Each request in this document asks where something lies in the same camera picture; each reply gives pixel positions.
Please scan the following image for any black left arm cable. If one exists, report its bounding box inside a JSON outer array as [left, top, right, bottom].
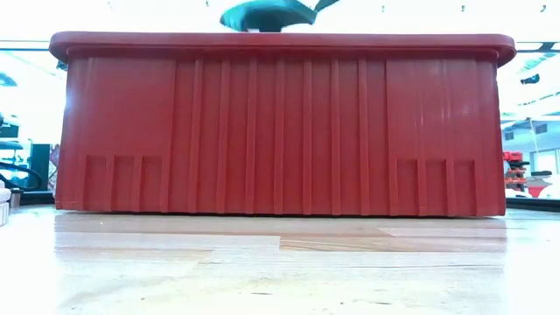
[[0, 160, 46, 192]]

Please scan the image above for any black upright panel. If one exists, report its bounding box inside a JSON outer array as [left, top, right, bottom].
[[29, 143, 52, 192]]

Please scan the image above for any green slide sandal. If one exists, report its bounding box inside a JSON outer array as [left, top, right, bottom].
[[218, 0, 319, 33]]

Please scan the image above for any pink slide sandal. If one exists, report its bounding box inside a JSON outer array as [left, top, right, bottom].
[[0, 179, 12, 228]]

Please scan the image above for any red plastic bin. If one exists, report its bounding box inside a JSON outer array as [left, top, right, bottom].
[[48, 30, 518, 218]]

